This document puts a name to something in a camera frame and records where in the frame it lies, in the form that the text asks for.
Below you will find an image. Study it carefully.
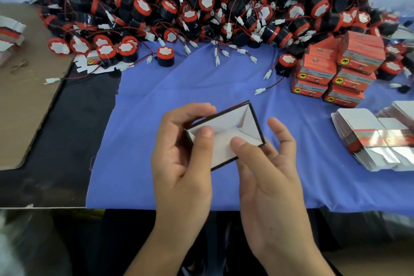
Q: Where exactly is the person's right hand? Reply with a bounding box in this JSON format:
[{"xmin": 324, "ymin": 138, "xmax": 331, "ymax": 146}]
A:
[{"xmin": 229, "ymin": 116, "xmax": 324, "ymax": 267}]

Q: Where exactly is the person's left hand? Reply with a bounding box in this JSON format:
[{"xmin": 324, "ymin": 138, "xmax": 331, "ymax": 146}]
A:
[{"xmin": 151, "ymin": 103, "xmax": 217, "ymax": 248}]

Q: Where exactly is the stack of paper boxes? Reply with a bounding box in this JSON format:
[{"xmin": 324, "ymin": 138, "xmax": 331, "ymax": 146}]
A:
[
  {"xmin": 331, "ymin": 101, "xmax": 414, "ymax": 172},
  {"xmin": 0, "ymin": 15, "xmax": 27, "ymax": 66}
]

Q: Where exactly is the single red black buzzer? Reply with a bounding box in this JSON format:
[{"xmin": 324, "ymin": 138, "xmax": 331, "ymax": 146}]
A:
[
  {"xmin": 147, "ymin": 46, "xmax": 176, "ymax": 68},
  {"xmin": 254, "ymin": 54, "xmax": 297, "ymax": 96}
]

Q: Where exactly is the blue cloth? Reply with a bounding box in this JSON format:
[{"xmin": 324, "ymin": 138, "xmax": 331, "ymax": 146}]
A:
[{"xmin": 86, "ymin": 23, "xmax": 414, "ymax": 216}]

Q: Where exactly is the brown cardboard sheet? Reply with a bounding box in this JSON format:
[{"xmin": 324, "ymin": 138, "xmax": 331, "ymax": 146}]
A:
[{"xmin": 0, "ymin": 4, "xmax": 75, "ymax": 171}]

